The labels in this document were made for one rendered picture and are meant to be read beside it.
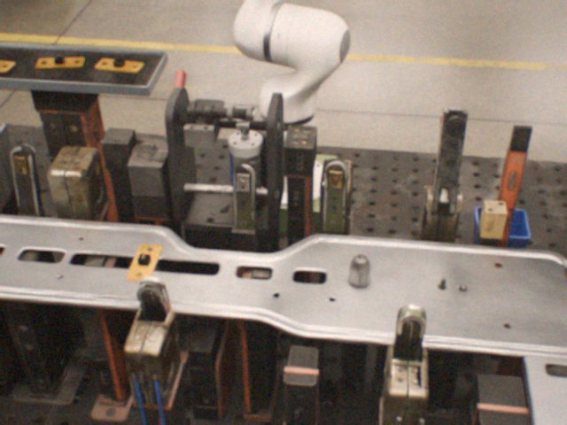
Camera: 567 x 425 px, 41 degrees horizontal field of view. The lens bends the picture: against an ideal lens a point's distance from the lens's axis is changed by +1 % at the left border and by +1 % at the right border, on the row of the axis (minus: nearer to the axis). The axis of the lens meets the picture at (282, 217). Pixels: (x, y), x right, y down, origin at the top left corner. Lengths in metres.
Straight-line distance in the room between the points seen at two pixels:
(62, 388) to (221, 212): 0.43
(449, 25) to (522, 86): 0.73
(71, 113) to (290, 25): 0.44
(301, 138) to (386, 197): 0.61
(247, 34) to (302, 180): 0.36
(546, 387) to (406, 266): 0.28
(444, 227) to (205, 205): 0.43
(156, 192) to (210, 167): 0.63
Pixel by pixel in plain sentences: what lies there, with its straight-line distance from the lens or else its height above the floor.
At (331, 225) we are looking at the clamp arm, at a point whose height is 1.00.
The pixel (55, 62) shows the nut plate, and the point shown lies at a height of 1.17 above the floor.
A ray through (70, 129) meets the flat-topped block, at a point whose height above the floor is 1.05.
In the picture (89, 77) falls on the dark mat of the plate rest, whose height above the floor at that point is 1.16.
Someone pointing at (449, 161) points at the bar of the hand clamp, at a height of 1.13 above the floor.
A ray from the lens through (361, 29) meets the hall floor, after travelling 4.33.
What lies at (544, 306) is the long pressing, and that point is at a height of 1.00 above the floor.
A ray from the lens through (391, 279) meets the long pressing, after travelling 1.19.
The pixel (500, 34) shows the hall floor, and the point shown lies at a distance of 4.38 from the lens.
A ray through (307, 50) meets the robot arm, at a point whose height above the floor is 1.15.
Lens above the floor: 1.81
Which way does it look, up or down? 39 degrees down
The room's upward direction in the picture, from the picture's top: 1 degrees counter-clockwise
